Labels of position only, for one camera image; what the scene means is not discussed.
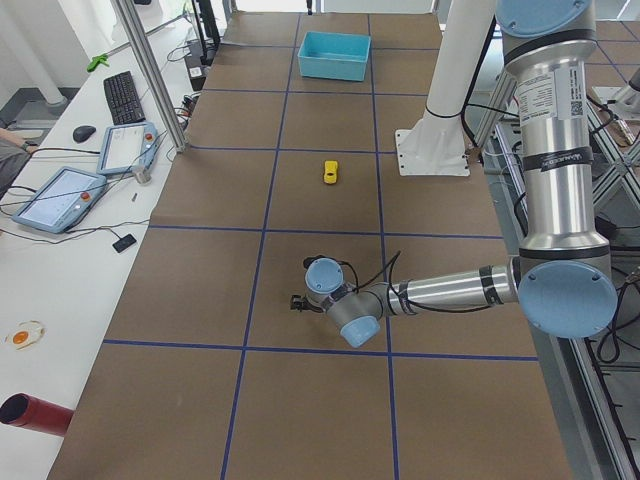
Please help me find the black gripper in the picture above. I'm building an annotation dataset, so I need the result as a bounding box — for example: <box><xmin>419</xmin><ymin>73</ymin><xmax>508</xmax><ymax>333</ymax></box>
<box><xmin>290</xmin><ymin>295</ymin><xmax>325</xmax><ymax>313</ymax></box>

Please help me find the black computer mouse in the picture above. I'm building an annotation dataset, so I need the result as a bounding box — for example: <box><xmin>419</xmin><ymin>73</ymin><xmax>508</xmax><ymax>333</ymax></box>
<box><xmin>72</xmin><ymin>125</ymin><xmax>96</xmax><ymax>144</ymax></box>

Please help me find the fried egg toy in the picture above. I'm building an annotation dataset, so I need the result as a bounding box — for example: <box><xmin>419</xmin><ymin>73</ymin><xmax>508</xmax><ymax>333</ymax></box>
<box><xmin>4</xmin><ymin>321</ymin><xmax>46</xmax><ymax>351</ymax></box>

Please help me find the teach pendant tablet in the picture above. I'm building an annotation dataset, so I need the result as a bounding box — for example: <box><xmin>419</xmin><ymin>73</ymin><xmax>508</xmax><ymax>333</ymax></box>
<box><xmin>96</xmin><ymin>121</ymin><xmax>160</xmax><ymax>176</ymax></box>
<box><xmin>11</xmin><ymin>167</ymin><xmax>107</xmax><ymax>234</ymax></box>

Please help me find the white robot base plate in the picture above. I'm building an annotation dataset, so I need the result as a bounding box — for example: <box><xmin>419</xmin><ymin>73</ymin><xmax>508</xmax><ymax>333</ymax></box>
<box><xmin>394</xmin><ymin>128</ymin><xmax>470</xmax><ymax>177</ymax></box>

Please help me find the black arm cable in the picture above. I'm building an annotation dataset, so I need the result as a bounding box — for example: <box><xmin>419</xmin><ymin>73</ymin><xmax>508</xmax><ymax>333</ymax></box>
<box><xmin>302</xmin><ymin>250</ymin><xmax>496</xmax><ymax>315</ymax></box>

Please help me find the lower teach pendant tablet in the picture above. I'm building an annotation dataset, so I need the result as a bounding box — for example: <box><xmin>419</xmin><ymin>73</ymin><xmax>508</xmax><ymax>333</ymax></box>
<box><xmin>11</xmin><ymin>167</ymin><xmax>107</xmax><ymax>234</ymax></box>

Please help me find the green plastic toy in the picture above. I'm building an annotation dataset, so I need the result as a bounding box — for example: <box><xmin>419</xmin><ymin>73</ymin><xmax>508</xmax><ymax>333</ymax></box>
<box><xmin>86</xmin><ymin>53</ymin><xmax>109</xmax><ymax>73</ymax></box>

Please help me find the grey aluminium frame post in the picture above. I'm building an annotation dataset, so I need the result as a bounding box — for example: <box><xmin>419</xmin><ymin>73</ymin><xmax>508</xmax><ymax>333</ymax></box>
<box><xmin>112</xmin><ymin>0</ymin><xmax>187</xmax><ymax>153</ymax></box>

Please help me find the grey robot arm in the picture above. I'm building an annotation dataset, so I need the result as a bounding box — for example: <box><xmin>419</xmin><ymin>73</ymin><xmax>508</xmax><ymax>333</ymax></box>
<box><xmin>290</xmin><ymin>1</ymin><xmax>618</xmax><ymax>347</ymax></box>

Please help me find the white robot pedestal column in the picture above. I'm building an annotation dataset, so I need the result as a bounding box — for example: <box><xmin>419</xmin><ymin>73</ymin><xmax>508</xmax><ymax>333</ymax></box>
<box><xmin>414</xmin><ymin>0</ymin><xmax>496</xmax><ymax>133</ymax></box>

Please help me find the upper teach pendant tablet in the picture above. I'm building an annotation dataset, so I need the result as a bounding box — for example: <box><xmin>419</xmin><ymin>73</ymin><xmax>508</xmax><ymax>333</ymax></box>
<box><xmin>96</xmin><ymin>121</ymin><xmax>160</xmax><ymax>176</ymax></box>

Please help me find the black keyboard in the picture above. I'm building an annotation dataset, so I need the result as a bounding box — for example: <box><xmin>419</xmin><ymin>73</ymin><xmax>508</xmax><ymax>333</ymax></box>
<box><xmin>103</xmin><ymin>71</ymin><xmax>146</xmax><ymax>125</ymax></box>

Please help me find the yellow beetle toy car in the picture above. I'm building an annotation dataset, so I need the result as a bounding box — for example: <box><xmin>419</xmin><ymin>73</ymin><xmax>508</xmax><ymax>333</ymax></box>
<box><xmin>323</xmin><ymin>160</ymin><xmax>339</xmax><ymax>185</ymax></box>

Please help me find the red cylinder tube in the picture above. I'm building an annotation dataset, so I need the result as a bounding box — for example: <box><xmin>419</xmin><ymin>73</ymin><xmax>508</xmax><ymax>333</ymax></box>
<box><xmin>1</xmin><ymin>393</ymin><xmax>74</xmax><ymax>437</ymax></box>

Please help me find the black small device on desk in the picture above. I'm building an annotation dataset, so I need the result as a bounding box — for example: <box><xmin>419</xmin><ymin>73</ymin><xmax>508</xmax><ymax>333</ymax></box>
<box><xmin>112</xmin><ymin>234</ymin><xmax>137</xmax><ymax>253</ymax></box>

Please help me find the light blue plastic bin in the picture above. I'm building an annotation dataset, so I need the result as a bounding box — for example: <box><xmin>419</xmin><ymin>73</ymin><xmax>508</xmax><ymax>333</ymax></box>
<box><xmin>298</xmin><ymin>31</ymin><xmax>371</xmax><ymax>82</ymax></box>

